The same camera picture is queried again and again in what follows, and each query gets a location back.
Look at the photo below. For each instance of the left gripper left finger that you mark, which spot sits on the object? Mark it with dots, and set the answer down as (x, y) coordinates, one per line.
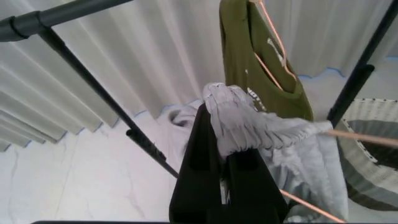
(196, 186)

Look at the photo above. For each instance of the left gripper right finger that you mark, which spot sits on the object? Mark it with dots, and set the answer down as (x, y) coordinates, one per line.
(252, 193)

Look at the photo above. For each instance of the pale grey shorts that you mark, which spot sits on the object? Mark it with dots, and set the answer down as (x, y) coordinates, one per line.
(242, 124)

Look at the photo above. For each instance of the pink clothes hanger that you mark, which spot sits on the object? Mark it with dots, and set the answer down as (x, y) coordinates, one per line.
(367, 138)
(275, 32)

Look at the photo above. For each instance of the green printed shirt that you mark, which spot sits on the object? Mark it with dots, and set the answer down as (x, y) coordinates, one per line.
(236, 56)

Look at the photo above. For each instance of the white laundry basket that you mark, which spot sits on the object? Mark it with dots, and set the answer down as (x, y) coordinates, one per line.
(357, 174)

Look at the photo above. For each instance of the black clothes rack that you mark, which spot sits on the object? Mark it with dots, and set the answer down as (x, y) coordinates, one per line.
(77, 68)

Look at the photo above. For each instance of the white curtain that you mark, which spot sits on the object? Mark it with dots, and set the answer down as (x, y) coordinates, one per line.
(149, 56)

